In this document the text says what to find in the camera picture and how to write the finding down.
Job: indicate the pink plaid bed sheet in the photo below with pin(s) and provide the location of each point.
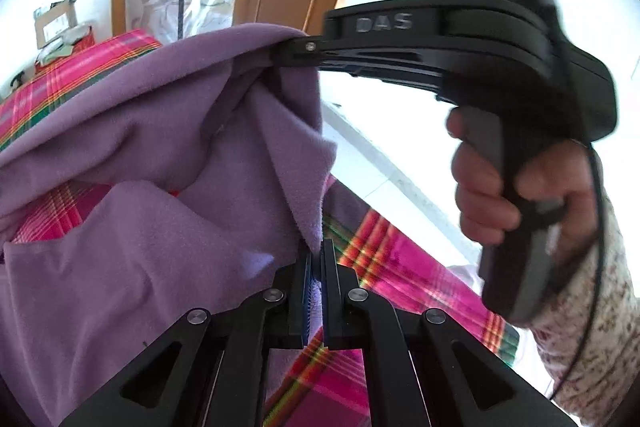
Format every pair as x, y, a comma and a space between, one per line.
415, 272

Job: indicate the open cardboard box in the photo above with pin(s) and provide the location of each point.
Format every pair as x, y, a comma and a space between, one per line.
52, 22

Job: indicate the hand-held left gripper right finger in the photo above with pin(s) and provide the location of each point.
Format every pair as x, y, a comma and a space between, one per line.
330, 307

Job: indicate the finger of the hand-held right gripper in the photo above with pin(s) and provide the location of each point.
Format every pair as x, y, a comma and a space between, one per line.
300, 52

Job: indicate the person's right forearm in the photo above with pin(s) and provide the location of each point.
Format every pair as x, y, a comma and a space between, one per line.
590, 332

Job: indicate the purple fleece pants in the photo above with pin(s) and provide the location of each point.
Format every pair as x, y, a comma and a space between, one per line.
150, 132

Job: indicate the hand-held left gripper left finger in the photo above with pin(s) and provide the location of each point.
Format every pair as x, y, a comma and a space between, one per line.
306, 302

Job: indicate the small black object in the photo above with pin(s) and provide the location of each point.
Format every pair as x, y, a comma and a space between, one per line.
17, 80

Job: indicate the person's right hand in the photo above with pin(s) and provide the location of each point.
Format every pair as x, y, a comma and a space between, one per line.
480, 207

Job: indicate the light green cloth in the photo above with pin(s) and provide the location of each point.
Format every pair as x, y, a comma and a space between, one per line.
57, 52

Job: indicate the red box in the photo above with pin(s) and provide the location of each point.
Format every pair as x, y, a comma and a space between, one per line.
84, 39

